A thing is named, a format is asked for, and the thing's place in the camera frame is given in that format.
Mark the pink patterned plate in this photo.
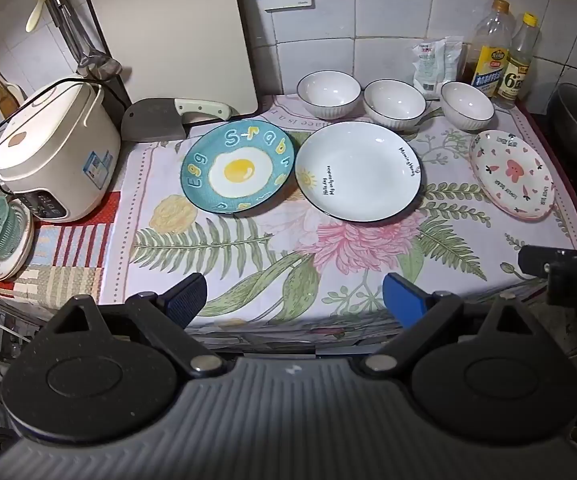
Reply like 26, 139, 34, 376
469, 130, 555, 221

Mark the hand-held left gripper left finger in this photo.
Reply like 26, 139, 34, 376
43, 272, 224, 378

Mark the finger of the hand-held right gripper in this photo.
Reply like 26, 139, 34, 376
517, 245, 552, 277

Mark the metal ladle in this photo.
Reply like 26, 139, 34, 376
41, 0, 122, 78

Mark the white salt bag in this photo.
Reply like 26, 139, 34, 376
413, 42, 450, 101
443, 36, 470, 86

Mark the cream cutting board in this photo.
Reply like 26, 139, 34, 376
84, 0, 260, 116

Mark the white plate with dark rim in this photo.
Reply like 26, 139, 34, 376
295, 121, 424, 222

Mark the blue fried egg plate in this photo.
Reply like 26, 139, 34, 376
181, 120, 298, 216

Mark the striped patchwork cloth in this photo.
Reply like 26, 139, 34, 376
0, 190, 122, 308

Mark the cleaver with cream handle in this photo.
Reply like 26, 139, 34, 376
120, 97, 239, 143

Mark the white ribbed bowl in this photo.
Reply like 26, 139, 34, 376
363, 80, 427, 131
440, 81, 495, 131
297, 71, 362, 118

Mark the cream rice paddle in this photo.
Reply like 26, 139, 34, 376
25, 0, 49, 33

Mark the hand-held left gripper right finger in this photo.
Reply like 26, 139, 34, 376
361, 272, 544, 378

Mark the yellow label oil bottle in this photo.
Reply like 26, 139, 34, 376
469, 0, 513, 98

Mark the cream rice cooker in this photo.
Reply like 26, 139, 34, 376
0, 77, 122, 223

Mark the clear vinegar bottle yellow cap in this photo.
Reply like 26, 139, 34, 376
496, 12, 541, 110

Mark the floral tablecloth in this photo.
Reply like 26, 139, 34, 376
98, 92, 577, 346

